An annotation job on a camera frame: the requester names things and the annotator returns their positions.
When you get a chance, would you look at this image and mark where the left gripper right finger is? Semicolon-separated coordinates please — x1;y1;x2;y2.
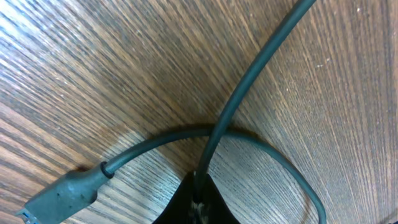
197;174;239;224

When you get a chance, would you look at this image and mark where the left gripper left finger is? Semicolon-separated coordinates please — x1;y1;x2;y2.
153;172;194;224

